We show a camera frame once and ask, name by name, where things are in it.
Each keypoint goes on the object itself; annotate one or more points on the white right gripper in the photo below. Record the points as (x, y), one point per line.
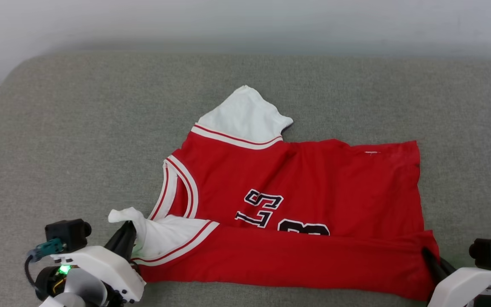
(458, 283)

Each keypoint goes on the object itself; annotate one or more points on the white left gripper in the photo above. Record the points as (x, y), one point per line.
(105, 264)

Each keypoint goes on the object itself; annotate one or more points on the red and white basketball jersey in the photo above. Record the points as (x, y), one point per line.
(313, 183)

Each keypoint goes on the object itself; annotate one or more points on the grey fabric sofa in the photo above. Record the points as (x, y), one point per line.
(79, 149)

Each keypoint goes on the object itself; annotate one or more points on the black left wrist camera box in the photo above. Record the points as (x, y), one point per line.
(66, 233)

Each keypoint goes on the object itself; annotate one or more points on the teal left camera connector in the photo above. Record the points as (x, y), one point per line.
(49, 247)

